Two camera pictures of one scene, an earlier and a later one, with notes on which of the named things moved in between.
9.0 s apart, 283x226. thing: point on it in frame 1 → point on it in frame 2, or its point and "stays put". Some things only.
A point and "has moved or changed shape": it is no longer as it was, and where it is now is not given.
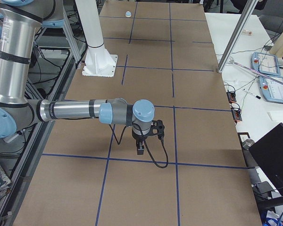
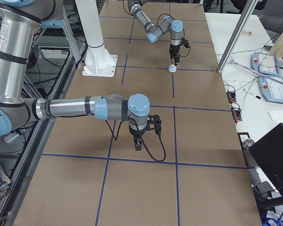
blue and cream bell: (128, 14) has moved or changed shape
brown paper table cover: (167, 55) stays put
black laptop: (273, 154) stays put
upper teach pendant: (265, 63) stays put
